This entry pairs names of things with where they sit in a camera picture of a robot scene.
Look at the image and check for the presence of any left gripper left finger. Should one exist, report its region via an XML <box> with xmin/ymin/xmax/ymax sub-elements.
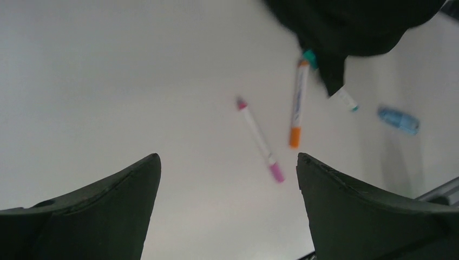
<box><xmin>1</xmin><ymin>154</ymin><xmax>161</xmax><ymax>259</ymax></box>

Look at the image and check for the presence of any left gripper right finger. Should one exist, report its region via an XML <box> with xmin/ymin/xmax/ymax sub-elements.
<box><xmin>297</xmin><ymin>153</ymin><xmax>458</xmax><ymax>259</ymax></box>

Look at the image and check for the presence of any blue correction tape dispenser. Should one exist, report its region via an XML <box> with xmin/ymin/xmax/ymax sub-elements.
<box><xmin>377</xmin><ymin>107</ymin><xmax>420</xmax><ymax>135</ymax></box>

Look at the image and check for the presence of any black student backpack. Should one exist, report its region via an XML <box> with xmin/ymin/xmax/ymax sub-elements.
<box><xmin>263</xmin><ymin>0</ymin><xmax>445</xmax><ymax>96</ymax></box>

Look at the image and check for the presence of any pink capped marker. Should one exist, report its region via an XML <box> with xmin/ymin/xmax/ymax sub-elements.
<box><xmin>236</xmin><ymin>96</ymin><xmax>285</xmax><ymax>183</ymax></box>

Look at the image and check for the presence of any orange capped marker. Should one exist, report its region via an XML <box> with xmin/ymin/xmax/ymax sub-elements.
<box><xmin>289</xmin><ymin>60</ymin><xmax>310</xmax><ymax>148</ymax></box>

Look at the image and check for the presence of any teal capped marker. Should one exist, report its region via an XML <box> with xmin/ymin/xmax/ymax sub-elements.
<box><xmin>302</xmin><ymin>50</ymin><xmax>359</xmax><ymax>112</ymax></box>

